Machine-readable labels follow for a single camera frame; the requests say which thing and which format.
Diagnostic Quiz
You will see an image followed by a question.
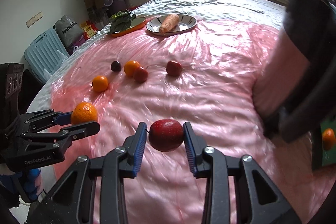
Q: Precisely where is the smooth orange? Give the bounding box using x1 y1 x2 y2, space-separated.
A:
123 60 141 77
92 76 109 93

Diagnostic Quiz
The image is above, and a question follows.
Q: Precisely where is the large textured mandarin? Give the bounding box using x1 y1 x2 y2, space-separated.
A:
322 128 336 151

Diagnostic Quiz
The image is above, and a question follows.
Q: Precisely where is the smooth orange back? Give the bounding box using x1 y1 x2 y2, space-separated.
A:
123 60 141 77

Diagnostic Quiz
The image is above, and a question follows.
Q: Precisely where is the red apple front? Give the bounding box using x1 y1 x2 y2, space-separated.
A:
149 119 184 152

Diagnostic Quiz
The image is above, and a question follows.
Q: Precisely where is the red apple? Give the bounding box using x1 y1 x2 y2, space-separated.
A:
149 119 184 152
133 67 149 83
166 61 183 77

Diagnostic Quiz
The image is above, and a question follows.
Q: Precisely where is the red apple back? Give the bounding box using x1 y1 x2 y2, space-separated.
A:
166 61 183 77

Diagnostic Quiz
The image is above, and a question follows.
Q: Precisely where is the left gloved hand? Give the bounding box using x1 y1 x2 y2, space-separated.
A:
1 164 43 202

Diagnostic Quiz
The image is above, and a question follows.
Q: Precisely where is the light blue suitcase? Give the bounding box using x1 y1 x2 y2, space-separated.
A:
24 28 69 84

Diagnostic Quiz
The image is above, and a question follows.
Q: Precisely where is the green tray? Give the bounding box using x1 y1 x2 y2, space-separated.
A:
311 117 335 170

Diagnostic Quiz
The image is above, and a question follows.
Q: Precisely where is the dark plum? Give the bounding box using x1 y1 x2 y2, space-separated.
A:
110 60 122 72

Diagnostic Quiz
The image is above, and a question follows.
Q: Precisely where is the grey printed bag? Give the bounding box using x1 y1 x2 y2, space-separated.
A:
54 15 83 48

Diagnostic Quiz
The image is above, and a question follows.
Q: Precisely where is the red apple beside orange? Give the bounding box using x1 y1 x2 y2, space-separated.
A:
133 67 149 83

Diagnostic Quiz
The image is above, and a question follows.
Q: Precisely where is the yellow red box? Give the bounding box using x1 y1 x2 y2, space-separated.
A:
80 20 98 40

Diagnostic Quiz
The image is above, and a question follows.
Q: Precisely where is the pink plastic sheet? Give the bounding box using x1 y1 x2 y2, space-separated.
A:
51 20 335 223

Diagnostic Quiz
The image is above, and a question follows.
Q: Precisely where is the green leafy vegetable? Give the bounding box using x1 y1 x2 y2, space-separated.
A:
110 10 137 34

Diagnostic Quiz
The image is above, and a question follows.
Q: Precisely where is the orange oval dish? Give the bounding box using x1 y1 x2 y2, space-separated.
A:
109 16 148 38

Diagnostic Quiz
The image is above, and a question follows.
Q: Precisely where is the carrot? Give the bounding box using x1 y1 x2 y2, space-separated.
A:
159 14 179 34

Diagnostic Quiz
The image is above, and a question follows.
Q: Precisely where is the striped white plate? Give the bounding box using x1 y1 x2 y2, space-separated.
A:
146 14 197 36

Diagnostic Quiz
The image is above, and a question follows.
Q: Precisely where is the white bed cover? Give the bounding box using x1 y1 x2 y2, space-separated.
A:
27 0 285 112

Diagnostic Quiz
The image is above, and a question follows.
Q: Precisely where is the wall socket strip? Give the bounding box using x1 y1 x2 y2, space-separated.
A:
26 11 43 28

